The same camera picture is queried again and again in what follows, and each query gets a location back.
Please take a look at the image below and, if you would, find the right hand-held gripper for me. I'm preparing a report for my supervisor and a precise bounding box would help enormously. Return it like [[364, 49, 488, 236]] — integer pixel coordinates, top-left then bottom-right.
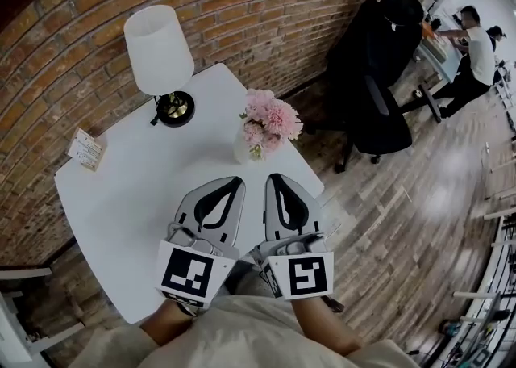
[[251, 173, 335, 301]]

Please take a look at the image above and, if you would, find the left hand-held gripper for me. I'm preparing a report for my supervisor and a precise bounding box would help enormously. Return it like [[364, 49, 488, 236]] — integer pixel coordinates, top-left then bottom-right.
[[155, 175, 247, 311]]

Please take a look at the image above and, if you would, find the white vase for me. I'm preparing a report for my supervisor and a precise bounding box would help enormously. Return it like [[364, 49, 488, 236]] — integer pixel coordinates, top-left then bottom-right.
[[232, 122, 259, 165]]

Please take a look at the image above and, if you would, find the pink flowers bunch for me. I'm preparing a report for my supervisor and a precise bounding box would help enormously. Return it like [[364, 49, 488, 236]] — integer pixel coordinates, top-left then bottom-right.
[[239, 88, 304, 162]]

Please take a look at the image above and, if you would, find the person's left forearm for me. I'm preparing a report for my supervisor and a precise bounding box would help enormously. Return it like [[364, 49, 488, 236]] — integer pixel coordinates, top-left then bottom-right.
[[139, 301, 194, 346]]

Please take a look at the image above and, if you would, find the person's right forearm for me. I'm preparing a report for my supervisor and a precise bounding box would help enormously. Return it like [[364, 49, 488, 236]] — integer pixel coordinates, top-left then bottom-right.
[[289, 297, 364, 355]]

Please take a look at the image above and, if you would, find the white table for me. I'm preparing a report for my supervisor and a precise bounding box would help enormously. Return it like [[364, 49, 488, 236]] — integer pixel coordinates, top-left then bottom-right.
[[54, 62, 326, 325]]

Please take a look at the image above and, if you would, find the person's beige shirt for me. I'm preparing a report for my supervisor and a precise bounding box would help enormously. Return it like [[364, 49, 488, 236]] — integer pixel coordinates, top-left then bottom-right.
[[68, 295, 422, 368]]

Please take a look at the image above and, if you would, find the wooden card stand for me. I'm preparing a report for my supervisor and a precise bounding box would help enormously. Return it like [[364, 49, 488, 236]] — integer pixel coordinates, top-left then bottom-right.
[[66, 128, 105, 173]]

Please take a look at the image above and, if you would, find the black office chair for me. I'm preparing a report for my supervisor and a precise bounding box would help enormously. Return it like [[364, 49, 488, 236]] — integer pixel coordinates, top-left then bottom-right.
[[304, 0, 424, 174]]

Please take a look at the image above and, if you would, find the white shade table lamp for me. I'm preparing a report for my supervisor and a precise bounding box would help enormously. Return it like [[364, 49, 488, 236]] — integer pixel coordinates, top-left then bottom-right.
[[123, 4, 196, 128]]

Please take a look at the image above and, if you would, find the glass top desk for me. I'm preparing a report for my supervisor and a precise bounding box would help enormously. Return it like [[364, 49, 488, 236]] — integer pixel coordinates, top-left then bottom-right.
[[414, 31, 463, 123]]

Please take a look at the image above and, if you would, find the white metal rack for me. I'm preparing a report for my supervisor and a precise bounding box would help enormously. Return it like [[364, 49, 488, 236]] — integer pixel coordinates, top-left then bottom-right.
[[439, 212, 516, 368]]

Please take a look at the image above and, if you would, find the dark wrist strap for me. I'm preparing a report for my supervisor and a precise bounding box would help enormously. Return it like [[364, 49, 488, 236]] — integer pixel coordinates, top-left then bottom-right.
[[176, 300, 202, 317]]

